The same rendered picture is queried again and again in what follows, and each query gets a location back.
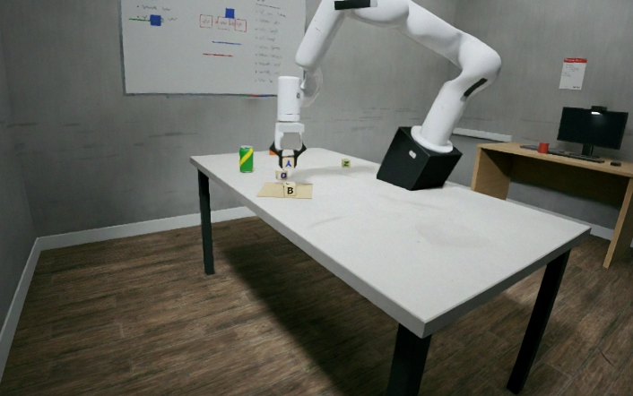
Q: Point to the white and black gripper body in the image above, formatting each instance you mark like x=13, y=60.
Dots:
x=287, y=141

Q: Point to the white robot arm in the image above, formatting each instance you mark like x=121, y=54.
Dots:
x=479, y=63

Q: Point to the green drink can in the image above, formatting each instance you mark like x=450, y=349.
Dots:
x=246, y=159

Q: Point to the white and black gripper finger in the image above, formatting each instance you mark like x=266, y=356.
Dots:
x=297, y=154
x=278, y=153

